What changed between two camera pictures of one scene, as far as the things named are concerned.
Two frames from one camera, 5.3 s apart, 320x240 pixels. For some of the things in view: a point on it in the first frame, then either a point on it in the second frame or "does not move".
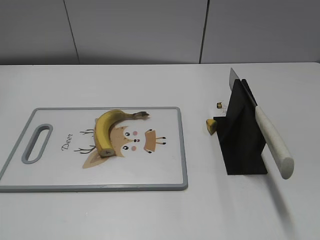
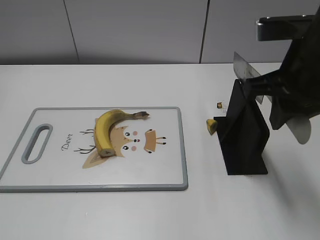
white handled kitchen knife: [281, 157] to [243, 71]
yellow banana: [103, 145] does not move
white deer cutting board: [56, 151] does not move
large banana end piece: [211, 126] does not move
